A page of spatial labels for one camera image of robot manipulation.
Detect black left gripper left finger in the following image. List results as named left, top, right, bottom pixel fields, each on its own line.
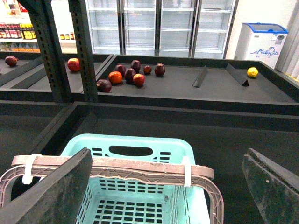
left=0, top=148, right=93, bottom=224

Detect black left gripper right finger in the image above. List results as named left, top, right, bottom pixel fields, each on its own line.
left=242, top=148, right=299, bottom=224

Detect light blue plastic basket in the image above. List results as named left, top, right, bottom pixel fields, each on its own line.
left=62, top=134, right=210, bottom=224

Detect dark red apple front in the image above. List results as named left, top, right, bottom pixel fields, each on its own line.
left=96, top=79, right=112, bottom=93

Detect dark red apple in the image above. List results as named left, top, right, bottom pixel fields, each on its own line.
left=96, top=79, right=112, bottom=93
left=155, top=63, right=165, bottom=77

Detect red yellow apple on shelf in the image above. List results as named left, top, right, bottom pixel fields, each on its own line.
left=133, top=74, right=145, bottom=87

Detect dark red apple right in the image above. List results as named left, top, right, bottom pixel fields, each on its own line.
left=155, top=63, right=165, bottom=77

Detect white zip tie left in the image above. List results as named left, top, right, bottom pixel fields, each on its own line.
left=22, top=154, right=42, bottom=185

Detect white zip tie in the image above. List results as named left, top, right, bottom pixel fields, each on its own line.
left=22, top=154, right=42, bottom=185
left=181, top=156, right=192, bottom=188

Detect lower black display tray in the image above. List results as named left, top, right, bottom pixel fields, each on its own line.
left=34, top=102, right=299, bottom=224

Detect black display tray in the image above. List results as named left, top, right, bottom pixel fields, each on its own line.
left=34, top=102, right=299, bottom=224
left=97, top=55, right=299, bottom=116

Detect white zip tie right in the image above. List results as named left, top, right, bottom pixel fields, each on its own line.
left=181, top=156, right=192, bottom=188

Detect black shelf divider right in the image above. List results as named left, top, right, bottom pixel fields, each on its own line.
left=226, top=64, right=249, bottom=86

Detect black shelf divider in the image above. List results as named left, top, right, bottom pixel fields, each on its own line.
left=226, top=64, right=249, bottom=86
left=192, top=66, right=208, bottom=88

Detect upper black display tray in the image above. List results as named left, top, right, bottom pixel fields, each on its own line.
left=97, top=55, right=299, bottom=116

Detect yellow lemon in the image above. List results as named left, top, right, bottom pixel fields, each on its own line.
left=247, top=67, right=258, bottom=78

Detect upper left black tray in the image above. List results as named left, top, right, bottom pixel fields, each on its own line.
left=0, top=52, right=113, bottom=102

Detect black shelf divider left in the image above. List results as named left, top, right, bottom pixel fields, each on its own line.
left=192, top=66, right=208, bottom=88

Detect orange red tomato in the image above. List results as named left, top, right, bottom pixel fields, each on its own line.
left=108, top=71, right=122, bottom=84

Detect dark plum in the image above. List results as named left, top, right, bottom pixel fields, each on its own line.
left=124, top=68, right=136, bottom=84
left=115, top=64, right=126, bottom=76
left=131, top=60, right=141, bottom=73

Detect dark plum back left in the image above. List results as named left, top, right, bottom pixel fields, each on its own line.
left=115, top=64, right=126, bottom=76

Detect dark red fruit far left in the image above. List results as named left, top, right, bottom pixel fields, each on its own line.
left=5, top=56, right=18, bottom=67

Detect white blue chest freezer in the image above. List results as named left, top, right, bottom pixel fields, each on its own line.
left=234, top=23, right=288, bottom=69

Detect dark plum back centre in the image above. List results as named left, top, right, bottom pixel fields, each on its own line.
left=131, top=60, right=141, bottom=73

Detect small dark red fruit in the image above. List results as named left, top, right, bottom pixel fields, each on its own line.
left=143, top=65, right=152, bottom=75

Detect small jars on shelf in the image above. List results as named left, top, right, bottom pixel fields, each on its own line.
left=60, top=32, right=75, bottom=41

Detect sauce bottles on shelf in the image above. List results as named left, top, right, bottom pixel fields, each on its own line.
left=0, top=23, right=36, bottom=40

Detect glass door display fridge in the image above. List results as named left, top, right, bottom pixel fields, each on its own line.
left=86, top=0, right=238, bottom=59

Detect red apple behind post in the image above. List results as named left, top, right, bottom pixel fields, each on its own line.
left=67, top=58, right=80, bottom=72

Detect black perforated post left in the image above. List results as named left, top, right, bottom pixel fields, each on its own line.
left=19, top=0, right=72, bottom=103

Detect black perforated post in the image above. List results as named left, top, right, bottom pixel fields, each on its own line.
left=68, top=0, right=98, bottom=102
left=19, top=0, right=72, bottom=103

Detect black perforated post right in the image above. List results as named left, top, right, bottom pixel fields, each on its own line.
left=68, top=0, right=98, bottom=102

